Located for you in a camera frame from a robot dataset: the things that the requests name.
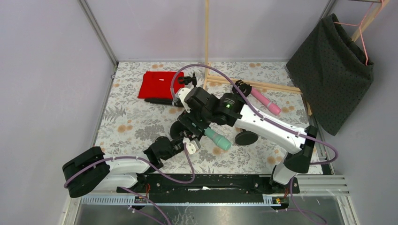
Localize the black microphone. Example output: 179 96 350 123
144 98 184 107

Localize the floral table mat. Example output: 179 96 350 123
87 61 324 175

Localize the dark dotted hanging garment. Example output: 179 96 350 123
286 14 374 136

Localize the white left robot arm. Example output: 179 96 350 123
62 136 200 198

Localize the mint green microphone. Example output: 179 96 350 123
204 127 232 150

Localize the red folded cloth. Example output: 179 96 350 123
138 71 176 99

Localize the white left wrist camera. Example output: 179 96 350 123
183 137 201 155

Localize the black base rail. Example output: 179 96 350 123
116 174 300 204

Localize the wooden clothes rack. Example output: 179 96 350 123
200 0 391 116

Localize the black tripod mic stand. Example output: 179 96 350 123
177 73 197 88

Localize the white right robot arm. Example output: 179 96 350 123
175 87 317 185

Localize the pink clothes hanger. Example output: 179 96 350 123
334 0 389 66

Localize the round-base mic stand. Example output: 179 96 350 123
170 121 192 140
235 80 259 146

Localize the pink microphone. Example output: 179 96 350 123
251 88 281 116

